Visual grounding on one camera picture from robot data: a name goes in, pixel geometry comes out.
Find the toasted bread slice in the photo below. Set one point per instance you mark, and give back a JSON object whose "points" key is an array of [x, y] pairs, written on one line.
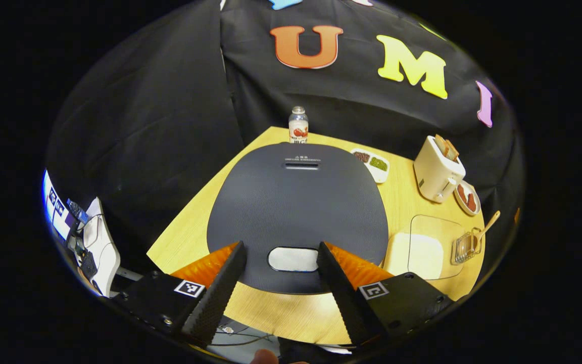
{"points": [[451, 150], [441, 145]]}

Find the wooden spoon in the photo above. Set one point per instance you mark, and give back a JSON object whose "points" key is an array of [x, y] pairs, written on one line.
{"points": [[488, 226]]}

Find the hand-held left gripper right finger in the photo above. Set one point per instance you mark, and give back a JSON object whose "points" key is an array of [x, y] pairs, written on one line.
{"points": [[344, 293]]}

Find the round white plate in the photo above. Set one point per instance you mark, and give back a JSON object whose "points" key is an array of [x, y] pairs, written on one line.
{"points": [[460, 205]]}

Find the dark grey rice cooker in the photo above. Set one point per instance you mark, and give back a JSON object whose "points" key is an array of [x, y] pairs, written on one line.
{"points": [[296, 207]]}

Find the white toaster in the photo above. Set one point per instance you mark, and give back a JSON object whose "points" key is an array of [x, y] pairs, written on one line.
{"points": [[435, 177]]}

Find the small clear drink bottle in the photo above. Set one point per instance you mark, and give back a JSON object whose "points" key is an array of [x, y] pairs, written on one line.
{"points": [[298, 129]]}

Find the white divided bean dish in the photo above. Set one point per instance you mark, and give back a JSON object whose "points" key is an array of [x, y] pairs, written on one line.
{"points": [[372, 164]]}

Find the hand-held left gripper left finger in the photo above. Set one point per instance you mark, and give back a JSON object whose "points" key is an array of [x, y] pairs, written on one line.
{"points": [[215, 298]]}

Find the computer monitor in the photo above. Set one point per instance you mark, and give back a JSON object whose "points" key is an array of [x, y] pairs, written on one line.
{"points": [[58, 207]]}

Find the black backdrop cloth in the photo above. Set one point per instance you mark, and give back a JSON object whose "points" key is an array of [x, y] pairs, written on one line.
{"points": [[159, 126]]}

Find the brown meat piece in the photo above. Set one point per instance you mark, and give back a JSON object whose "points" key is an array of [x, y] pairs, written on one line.
{"points": [[471, 202], [462, 192]]}

